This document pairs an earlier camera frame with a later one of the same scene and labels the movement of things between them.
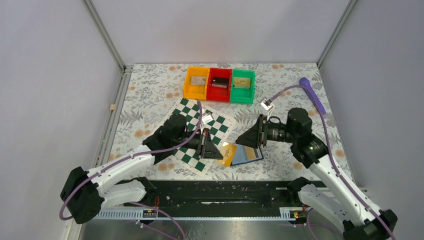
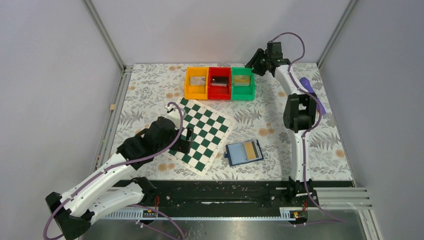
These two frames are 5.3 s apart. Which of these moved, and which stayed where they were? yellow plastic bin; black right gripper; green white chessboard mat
Moved: black right gripper
Stayed: green white chessboard mat; yellow plastic bin
